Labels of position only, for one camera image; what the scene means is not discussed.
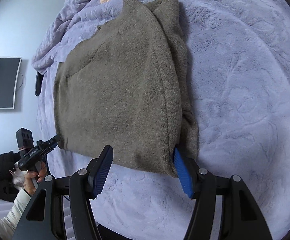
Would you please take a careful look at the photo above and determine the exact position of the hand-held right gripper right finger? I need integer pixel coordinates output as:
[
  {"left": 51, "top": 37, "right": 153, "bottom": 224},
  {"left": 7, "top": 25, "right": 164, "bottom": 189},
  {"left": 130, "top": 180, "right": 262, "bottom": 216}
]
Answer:
[{"left": 172, "top": 147, "right": 274, "bottom": 240}]

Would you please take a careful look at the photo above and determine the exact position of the brown knit sweater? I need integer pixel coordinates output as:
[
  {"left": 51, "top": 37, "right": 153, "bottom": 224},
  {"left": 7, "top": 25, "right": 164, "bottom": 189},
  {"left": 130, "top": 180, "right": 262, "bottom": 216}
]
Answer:
[{"left": 53, "top": 0, "right": 199, "bottom": 178}]

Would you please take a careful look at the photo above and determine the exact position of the person's left forearm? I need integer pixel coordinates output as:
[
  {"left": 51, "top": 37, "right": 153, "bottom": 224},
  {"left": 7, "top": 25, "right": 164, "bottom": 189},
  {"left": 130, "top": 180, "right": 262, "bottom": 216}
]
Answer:
[{"left": 0, "top": 187, "right": 33, "bottom": 240}]

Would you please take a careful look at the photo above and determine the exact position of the person's left hand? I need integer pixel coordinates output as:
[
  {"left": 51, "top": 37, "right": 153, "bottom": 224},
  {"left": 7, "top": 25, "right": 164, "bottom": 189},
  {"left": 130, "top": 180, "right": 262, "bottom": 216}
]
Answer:
[{"left": 22, "top": 161, "right": 48, "bottom": 196}]

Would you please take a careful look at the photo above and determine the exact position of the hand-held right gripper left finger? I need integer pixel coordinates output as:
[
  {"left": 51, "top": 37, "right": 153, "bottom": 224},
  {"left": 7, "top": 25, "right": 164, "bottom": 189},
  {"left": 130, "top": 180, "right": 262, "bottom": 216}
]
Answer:
[{"left": 11, "top": 144, "right": 114, "bottom": 240}]

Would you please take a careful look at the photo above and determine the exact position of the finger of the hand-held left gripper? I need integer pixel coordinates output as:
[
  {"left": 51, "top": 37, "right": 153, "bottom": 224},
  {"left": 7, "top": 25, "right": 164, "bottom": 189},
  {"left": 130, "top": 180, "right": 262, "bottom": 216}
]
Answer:
[{"left": 43, "top": 134, "right": 61, "bottom": 153}]

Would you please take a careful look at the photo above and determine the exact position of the lavender plush blanket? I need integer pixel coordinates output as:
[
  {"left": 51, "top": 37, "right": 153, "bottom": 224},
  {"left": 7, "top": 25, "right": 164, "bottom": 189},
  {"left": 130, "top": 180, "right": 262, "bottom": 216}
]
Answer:
[{"left": 31, "top": 0, "right": 290, "bottom": 240}]

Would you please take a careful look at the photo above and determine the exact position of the monitor cable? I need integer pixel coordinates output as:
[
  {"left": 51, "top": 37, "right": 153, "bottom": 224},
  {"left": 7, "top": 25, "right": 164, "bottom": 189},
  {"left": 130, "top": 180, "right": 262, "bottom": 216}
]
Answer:
[{"left": 15, "top": 71, "right": 24, "bottom": 91}]

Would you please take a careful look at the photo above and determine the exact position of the black chair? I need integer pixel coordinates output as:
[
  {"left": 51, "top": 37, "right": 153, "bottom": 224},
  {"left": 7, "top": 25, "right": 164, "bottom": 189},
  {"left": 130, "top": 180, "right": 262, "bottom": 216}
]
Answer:
[{"left": 35, "top": 71, "right": 43, "bottom": 97}]

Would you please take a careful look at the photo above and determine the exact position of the curved monitor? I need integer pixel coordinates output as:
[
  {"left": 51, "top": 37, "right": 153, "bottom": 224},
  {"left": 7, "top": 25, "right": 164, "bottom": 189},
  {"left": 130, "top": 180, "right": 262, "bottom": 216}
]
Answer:
[{"left": 0, "top": 56, "right": 23, "bottom": 110}]

